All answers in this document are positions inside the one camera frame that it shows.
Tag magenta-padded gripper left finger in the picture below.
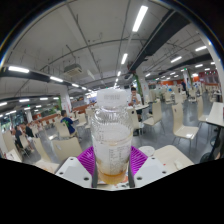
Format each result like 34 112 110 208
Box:
54 145 99 188

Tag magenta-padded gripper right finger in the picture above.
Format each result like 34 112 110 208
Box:
128 145 168 188

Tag clear white-capped drink bottle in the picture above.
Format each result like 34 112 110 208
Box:
90 88 134 186

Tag beige cafeteria chairs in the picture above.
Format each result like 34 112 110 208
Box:
0 84 224 164

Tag person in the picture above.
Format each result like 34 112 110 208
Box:
128 86 144 123
13 124 25 151
59 109 80 138
22 122 36 141

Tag white table with black leg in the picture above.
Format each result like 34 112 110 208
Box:
199 101 224 163

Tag ceiling air conditioner unit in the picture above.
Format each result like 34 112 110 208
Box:
63 63 83 78

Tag ceiling strip lights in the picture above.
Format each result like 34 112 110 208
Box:
0 4 218 116

